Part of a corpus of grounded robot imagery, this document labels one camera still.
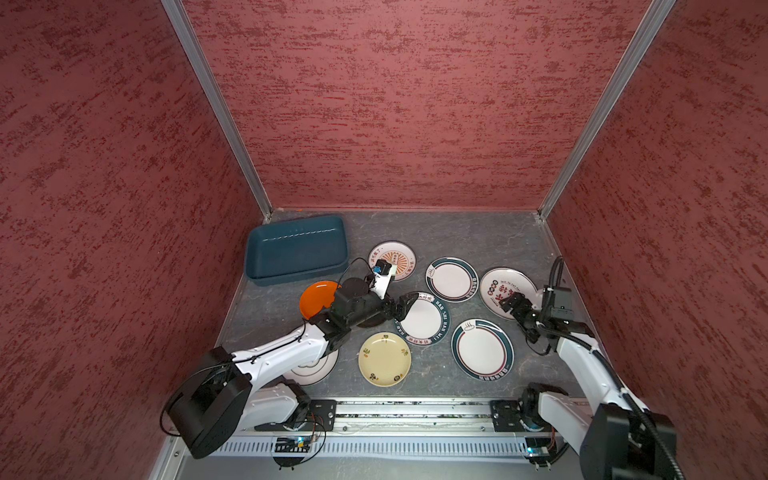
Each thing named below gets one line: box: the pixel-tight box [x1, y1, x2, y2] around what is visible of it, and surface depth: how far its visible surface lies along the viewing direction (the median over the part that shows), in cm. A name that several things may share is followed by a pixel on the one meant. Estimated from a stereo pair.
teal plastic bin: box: [245, 216, 348, 287], surface depth 109 cm
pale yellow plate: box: [358, 332, 412, 387], surface depth 85 cm
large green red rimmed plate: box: [451, 318, 515, 381], surface depth 87 cm
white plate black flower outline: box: [282, 349, 340, 386], surface depth 82 cm
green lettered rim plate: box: [394, 292, 451, 347], surface depth 91 cm
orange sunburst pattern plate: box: [368, 240, 417, 281], surface depth 109 cm
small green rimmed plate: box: [425, 256, 479, 303], surface depth 103 cm
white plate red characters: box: [479, 267, 538, 320], surface depth 100 cm
